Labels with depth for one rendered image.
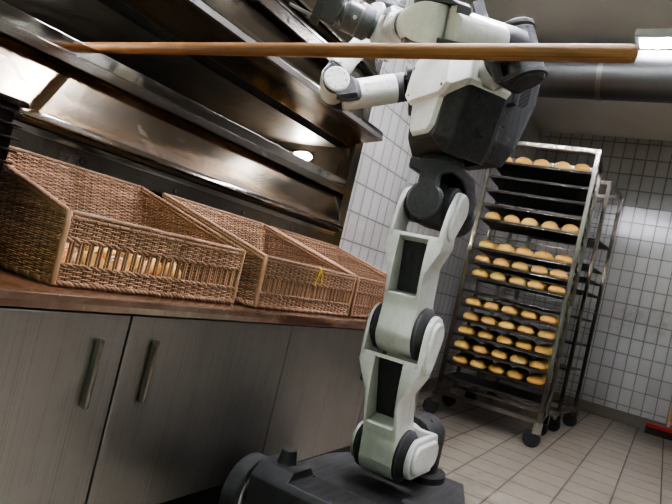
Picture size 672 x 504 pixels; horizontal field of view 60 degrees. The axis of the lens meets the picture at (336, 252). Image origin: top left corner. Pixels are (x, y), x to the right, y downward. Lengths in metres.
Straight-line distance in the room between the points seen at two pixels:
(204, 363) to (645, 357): 4.92
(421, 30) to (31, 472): 1.17
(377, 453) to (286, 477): 0.26
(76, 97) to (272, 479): 1.15
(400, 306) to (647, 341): 4.56
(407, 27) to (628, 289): 4.87
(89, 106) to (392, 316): 1.03
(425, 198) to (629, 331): 4.56
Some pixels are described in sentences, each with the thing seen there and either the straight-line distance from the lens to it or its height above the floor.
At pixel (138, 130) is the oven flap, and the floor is 1.01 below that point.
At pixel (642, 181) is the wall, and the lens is 6.16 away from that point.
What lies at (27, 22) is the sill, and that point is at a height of 1.16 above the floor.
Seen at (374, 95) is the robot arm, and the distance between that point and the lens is 1.82.
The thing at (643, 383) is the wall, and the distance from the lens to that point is 5.98.
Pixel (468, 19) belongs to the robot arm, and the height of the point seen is 1.33.
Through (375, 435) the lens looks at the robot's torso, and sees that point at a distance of 1.67.
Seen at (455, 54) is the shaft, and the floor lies 1.18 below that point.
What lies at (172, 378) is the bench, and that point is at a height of 0.41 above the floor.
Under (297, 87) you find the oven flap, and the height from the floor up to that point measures 1.39.
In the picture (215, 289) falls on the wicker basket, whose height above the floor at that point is 0.62.
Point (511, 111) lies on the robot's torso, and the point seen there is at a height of 1.26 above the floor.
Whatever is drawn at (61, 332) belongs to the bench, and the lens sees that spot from 1.20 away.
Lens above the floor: 0.74
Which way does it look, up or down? 2 degrees up
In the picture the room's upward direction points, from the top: 13 degrees clockwise
